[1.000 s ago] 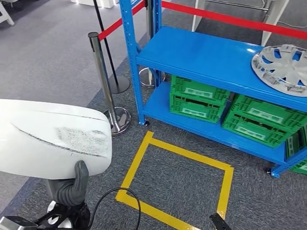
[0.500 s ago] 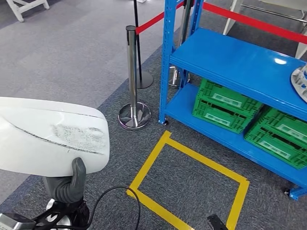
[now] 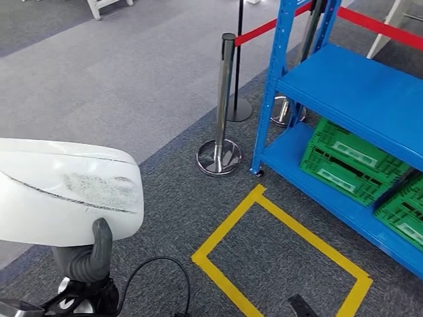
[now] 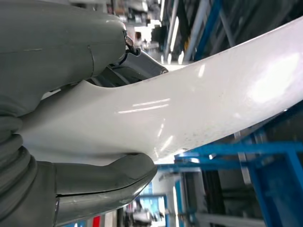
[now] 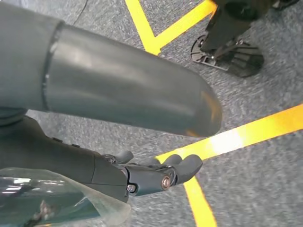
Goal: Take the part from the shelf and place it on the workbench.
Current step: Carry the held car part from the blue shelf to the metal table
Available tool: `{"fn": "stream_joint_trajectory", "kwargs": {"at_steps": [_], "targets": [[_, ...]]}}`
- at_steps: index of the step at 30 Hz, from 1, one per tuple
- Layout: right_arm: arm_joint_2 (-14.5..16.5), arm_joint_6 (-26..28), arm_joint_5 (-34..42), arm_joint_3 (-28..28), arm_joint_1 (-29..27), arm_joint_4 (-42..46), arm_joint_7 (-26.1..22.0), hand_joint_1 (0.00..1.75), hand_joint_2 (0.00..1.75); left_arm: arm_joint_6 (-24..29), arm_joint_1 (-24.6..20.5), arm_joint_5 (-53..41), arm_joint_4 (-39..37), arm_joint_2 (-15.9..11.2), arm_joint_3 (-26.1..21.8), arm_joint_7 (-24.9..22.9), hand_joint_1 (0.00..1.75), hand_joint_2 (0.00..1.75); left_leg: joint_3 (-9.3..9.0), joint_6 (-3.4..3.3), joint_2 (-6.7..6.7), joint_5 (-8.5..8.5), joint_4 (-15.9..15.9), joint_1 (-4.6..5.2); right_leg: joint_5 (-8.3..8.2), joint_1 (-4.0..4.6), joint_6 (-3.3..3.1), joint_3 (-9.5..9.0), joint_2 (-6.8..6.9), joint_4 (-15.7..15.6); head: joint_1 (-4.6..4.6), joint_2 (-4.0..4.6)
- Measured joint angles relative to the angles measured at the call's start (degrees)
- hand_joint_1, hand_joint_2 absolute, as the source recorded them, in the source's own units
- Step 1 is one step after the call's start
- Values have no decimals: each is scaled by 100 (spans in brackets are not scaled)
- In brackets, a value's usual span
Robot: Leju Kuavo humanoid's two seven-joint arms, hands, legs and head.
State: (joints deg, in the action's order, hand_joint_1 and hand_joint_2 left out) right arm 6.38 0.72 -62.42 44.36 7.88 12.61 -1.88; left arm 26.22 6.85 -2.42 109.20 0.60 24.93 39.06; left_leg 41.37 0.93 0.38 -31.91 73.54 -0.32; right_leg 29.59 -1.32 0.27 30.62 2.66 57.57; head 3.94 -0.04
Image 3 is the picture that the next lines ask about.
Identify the chrome stanchion post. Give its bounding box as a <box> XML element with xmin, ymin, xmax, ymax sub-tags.
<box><xmin>196</xmin><ymin>32</ymin><xmax>242</xmax><ymax>177</ymax></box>
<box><xmin>270</xmin><ymin>0</ymin><xmax>326</xmax><ymax>127</ymax></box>

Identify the black right robot foot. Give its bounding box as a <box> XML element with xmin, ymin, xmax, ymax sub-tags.
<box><xmin>286</xmin><ymin>294</ymin><xmax>319</xmax><ymax>317</ymax></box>

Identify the green plastic folding crate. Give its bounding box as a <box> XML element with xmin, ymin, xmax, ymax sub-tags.
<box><xmin>373</xmin><ymin>172</ymin><xmax>423</xmax><ymax>252</ymax></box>
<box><xmin>299</xmin><ymin>117</ymin><xmax>410</xmax><ymax>208</ymax></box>

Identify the blue metal shelf rack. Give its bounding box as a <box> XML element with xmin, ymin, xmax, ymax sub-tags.
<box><xmin>250</xmin><ymin>0</ymin><xmax>423</xmax><ymax>281</ymax></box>

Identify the black stanchion post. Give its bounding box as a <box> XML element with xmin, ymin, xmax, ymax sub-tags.
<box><xmin>227</xmin><ymin>0</ymin><xmax>253</xmax><ymax>122</ymax></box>

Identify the white plastic car part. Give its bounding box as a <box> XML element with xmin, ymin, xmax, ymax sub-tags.
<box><xmin>0</xmin><ymin>137</ymin><xmax>145</xmax><ymax>248</ymax></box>

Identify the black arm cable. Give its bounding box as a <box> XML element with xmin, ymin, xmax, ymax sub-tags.
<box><xmin>117</xmin><ymin>256</ymin><xmax>192</xmax><ymax>317</ymax></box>

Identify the long red barrier belt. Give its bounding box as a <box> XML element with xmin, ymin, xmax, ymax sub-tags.
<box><xmin>337</xmin><ymin>6</ymin><xmax>423</xmax><ymax>52</ymax></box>

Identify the white frame stand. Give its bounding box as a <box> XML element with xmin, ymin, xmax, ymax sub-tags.
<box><xmin>86</xmin><ymin>0</ymin><xmax>134</xmax><ymax>21</ymax></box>

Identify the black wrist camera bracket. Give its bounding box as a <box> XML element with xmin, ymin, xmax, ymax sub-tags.
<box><xmin>41</xmin><ymin>277</ymin><xmax>119</xmax><ymax>317</ymax></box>

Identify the short red barrier belt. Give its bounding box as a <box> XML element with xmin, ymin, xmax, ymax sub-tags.
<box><xmin>233</xmin><ymin>1</ymin><xmax>313</xmax><ymax>48</ymax></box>

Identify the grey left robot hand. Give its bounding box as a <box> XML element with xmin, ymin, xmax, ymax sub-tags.
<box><xmin>51</xmin><ymin>217</ymin><xmax>114</xmax><ymax>284</ymax></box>

